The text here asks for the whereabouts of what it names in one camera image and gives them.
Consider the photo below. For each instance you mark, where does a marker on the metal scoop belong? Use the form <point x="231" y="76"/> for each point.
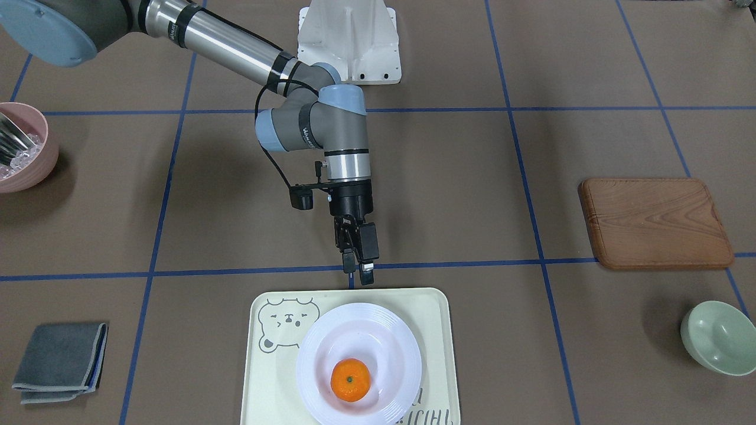
<point x="14" y="142"/>

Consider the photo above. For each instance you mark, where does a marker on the grey folded cloth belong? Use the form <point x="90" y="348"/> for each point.
<point x="61" y="362"/>

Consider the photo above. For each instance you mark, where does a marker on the light green bowl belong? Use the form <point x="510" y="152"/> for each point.
<point x="720" y="338"/>

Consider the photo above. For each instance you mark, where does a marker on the wooden cutting board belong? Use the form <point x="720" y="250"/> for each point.
<point x="654" y="224"/>

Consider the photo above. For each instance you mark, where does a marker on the pink bowl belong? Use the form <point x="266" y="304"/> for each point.
<point x="30" y="120"/>

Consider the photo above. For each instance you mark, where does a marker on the ice cubes pile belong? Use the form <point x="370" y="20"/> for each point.
<point x="14" y="160"/>

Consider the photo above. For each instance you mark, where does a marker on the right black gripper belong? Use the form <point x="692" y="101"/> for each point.
<point x="352" y="200"/>

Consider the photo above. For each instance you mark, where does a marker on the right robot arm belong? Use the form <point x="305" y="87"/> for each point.
<point x="319" y="111"/>

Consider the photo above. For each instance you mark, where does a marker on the cream bear serving tray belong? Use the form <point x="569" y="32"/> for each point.
<point x="278" y="322"/>

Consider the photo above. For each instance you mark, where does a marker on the orange mandarin fruit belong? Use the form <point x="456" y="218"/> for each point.
<point x="350" y="380"/>

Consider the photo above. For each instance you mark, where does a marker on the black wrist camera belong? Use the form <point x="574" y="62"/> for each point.
<point x="301" y="197"/>

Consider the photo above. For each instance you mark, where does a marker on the white round plate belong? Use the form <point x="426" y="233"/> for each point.
<point x="378" y="338"/>

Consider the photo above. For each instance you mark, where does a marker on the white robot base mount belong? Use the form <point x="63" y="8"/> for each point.
<point x="359" y="39"/>

